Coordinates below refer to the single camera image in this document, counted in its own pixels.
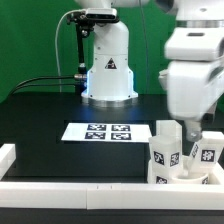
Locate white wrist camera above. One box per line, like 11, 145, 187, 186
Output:
165, 27, 224, 61

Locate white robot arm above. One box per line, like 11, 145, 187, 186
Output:
74, 0, 224, 142

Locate white U-shaped fence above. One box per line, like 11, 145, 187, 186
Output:
0, 144, 224, 210

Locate black base cables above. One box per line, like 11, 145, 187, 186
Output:
9, 75, 88, 96

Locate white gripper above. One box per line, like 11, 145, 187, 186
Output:
159, 61, 224, 142

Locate white marker sheet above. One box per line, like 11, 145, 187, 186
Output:
61, 123, 152, 143

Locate black camera stand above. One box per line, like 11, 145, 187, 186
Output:
66, 8, 119, 94

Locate grey camera cable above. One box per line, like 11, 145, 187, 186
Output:
54, 9, 83, 94

